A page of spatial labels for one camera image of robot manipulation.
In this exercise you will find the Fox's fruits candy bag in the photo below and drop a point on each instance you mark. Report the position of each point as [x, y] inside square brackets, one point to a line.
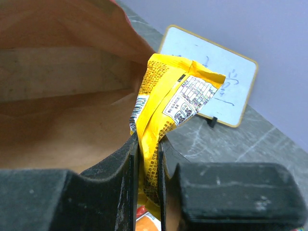
[145, 221]

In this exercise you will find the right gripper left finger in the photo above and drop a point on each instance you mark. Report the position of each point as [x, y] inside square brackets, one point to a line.
[101, 198]

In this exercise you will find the red paper bag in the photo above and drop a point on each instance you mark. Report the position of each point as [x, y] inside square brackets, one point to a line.
[70, 71]

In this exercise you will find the yellow snack bag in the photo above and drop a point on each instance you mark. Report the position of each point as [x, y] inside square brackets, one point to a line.
[169, 95]

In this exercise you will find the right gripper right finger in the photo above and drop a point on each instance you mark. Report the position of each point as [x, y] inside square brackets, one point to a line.
[232, 196]

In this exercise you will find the small whiteboard with stand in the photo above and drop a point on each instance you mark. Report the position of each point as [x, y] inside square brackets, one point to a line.
[231, 73]

